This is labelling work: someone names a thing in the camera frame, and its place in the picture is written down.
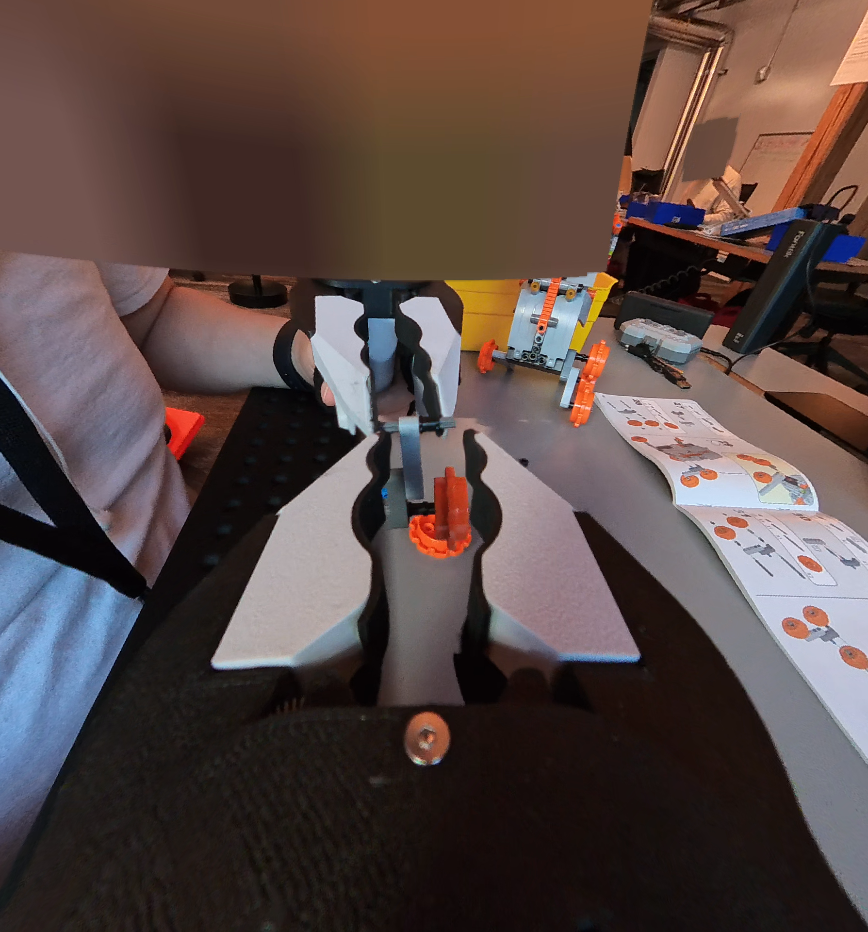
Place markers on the orange plastic block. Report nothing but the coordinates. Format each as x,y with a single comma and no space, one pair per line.
186,429

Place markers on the black axle pin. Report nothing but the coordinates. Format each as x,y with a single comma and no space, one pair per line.
434,424

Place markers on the open instruction booklet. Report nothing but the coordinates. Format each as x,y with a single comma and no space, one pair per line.
768,546

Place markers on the black computer monitor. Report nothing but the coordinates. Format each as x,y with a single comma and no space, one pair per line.
783,284

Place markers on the grey and orange toy robot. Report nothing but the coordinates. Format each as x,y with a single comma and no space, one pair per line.
543,327

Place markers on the grey battery box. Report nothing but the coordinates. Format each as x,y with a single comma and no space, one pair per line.
659,336

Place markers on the yellow plastic bin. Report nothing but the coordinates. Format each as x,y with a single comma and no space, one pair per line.
485,306

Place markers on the grey beam with orange wheels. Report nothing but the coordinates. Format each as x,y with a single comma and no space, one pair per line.
410,459

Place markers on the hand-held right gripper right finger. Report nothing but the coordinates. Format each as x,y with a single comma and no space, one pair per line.
550,582

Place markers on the person's left forearm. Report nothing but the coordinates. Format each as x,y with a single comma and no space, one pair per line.
208,342

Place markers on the flat blue tray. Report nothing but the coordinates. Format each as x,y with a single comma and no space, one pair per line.
761,222

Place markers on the blue plastic bin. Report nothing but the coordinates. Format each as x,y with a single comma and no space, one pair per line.
663,212
841,247

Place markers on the white wall paper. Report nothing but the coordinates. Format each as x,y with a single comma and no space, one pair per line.
867,40

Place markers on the wooden work table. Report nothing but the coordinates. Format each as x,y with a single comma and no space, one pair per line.
696,234

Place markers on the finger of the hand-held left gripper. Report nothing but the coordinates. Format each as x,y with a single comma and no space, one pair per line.
439,342
343,357

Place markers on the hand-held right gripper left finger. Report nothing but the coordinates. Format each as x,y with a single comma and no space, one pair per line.
295,582

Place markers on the grey desk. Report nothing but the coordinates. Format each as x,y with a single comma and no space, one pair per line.
550,451

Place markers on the black perforated board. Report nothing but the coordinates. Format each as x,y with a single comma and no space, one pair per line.
273,466

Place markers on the black wristband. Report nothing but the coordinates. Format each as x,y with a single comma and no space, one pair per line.
284,357

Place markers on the wooden post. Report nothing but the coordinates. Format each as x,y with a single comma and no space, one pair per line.
819,145

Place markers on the black floor stand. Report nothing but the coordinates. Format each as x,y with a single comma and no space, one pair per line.
257,293

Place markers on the person's left hand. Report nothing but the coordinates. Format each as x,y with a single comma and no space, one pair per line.
327,393

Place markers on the black case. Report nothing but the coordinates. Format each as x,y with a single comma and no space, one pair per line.
674,309

